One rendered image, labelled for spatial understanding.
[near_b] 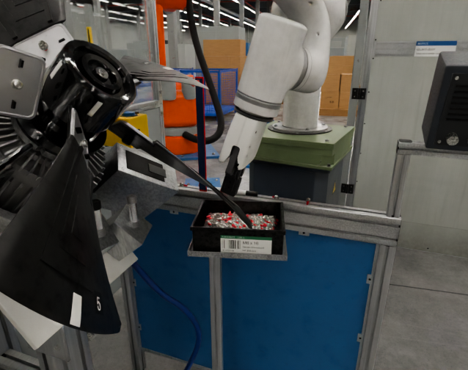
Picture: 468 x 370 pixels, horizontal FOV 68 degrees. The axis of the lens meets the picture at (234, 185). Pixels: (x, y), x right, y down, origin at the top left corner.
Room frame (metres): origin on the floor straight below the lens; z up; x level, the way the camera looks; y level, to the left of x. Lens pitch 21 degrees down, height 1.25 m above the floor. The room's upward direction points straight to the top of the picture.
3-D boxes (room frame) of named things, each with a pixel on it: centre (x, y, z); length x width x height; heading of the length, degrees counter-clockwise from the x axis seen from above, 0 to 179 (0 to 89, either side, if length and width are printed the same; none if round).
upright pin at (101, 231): (0.53, 0.23, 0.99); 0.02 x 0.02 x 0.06
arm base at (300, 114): (1.20, -0.23, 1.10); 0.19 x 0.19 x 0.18
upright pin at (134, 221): (0.61, 0.20, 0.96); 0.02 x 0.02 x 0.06
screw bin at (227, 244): (0.78, -0.02, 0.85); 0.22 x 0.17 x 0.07; 84
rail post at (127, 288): (1.10, 0.40, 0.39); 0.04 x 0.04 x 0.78; 70
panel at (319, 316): (0.96, 0.00, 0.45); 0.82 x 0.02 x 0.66; 70
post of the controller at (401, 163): (0.81, -0.41, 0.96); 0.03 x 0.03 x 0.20; 70
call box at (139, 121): (1.09, 0.37, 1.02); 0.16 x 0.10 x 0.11; 70
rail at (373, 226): (0.96, 0.00, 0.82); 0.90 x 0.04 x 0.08; 70
